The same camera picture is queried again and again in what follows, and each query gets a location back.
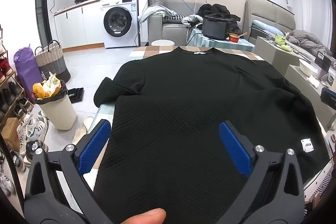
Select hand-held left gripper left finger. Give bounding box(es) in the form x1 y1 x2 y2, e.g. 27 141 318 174
24 119 118 224

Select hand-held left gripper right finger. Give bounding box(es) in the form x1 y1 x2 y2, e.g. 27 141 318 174
218 121 305 224

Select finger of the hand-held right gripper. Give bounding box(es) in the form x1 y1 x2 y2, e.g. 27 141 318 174
321 87 336 112

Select black sweater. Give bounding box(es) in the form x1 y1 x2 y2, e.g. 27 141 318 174
94 47 331 224

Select person's left hand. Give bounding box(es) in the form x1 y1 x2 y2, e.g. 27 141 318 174
119 208 166 224

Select beige slipper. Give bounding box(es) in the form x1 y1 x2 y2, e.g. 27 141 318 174
72 127 88 146
83 116 94 130

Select white tissue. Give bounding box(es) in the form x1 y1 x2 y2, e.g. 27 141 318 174
307 76 322 88

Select white bowl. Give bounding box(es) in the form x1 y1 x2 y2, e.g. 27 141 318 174
299 59 319 76

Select black labelled box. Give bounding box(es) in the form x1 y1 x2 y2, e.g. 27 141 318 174
314 51 332 72

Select beige trash bin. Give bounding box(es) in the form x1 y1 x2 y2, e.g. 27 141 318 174
34 80 77 131

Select grey duvet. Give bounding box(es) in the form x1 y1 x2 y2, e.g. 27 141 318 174
287 29 334 51

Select pile of sneakers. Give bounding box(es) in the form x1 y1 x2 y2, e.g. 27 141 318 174
0 80 50 195

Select large beige box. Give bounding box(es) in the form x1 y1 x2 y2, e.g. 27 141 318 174
255 36 307 75

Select green plush toy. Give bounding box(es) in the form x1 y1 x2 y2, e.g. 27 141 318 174
273 33 292 52

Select pile of food wrappers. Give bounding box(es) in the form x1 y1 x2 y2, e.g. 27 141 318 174
33 72 62 100

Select brown cardboard box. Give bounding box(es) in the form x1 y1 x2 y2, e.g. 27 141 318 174
1 118 20 151

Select wicker laundry basket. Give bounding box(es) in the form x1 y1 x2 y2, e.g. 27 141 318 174
35 40 71 84

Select shoe rack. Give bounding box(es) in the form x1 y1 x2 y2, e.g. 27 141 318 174
0 25 34 151

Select light blue pillow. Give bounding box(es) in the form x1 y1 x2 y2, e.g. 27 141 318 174
252 20 276 35

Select purple bag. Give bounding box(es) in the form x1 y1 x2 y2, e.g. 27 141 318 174
13 47 44 102

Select bed with beige headboard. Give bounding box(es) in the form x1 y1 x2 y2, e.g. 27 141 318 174
243 0 336 64

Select side table with teal cloth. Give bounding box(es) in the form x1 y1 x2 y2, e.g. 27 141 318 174
188 27 255 52

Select red shoes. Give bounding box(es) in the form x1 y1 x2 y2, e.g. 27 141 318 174
0 56 14 77

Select white kitchen base cabinets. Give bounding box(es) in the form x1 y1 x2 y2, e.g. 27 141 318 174
54 5 105 52

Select black kitchen appliance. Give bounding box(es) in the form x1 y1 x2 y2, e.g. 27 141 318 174
202 15 229 40

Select white round stool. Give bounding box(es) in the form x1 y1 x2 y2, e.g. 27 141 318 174
152 39 175 47

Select white washing machine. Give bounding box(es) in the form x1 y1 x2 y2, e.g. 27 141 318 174
100 0 139 49

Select grey sofa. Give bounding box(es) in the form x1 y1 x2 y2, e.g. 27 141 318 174
148 0 205 46

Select white cloth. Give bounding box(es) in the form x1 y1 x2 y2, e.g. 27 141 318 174
182 15 204 28

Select black jacket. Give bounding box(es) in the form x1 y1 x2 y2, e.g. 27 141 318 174
197 4 243 35

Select light grey garment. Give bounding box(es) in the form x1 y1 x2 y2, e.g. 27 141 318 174
138 5 177 24

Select dark glass door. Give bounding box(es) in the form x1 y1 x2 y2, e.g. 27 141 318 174
35 0 53 48

